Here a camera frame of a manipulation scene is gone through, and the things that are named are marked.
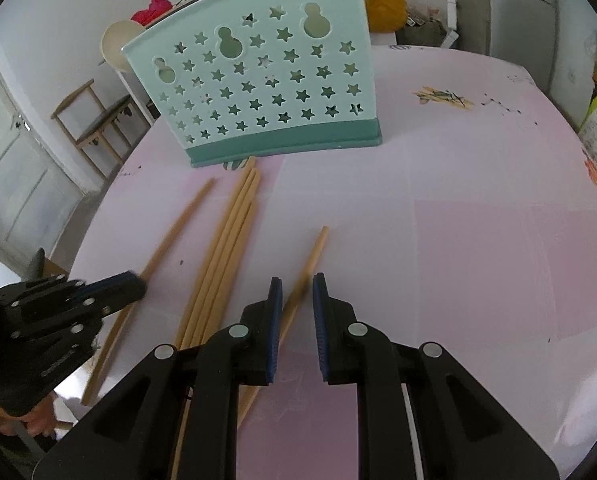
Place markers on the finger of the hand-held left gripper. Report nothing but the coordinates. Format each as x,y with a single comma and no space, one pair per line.
113,282

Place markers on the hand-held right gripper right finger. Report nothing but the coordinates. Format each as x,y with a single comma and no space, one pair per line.
320,330

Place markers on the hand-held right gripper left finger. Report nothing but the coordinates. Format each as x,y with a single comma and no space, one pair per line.
274,330

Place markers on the wooden chopstick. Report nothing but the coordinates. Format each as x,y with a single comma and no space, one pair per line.
176,230
310,260

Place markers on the bundle of wooden chopsticks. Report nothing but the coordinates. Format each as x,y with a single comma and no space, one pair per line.
231,240

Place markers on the mint green star-hole utensil holder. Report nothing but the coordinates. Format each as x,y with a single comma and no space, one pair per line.
278,142

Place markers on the person's left hand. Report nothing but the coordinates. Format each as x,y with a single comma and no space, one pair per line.
38,417

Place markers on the white door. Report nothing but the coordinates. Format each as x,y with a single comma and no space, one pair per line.
23,160

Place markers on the wooden chair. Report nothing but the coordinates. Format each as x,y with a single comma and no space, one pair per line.
103,120

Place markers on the pink printed tablecloth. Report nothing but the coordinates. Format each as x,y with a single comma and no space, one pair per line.
453,210

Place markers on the red cloth on table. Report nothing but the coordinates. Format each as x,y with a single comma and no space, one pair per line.
151,10

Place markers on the grey cloth pile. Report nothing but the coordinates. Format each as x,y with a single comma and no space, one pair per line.
423,30

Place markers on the orange plastic bag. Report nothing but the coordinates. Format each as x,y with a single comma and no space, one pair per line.
386,5

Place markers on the white cabinet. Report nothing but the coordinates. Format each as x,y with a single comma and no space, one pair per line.
523,20

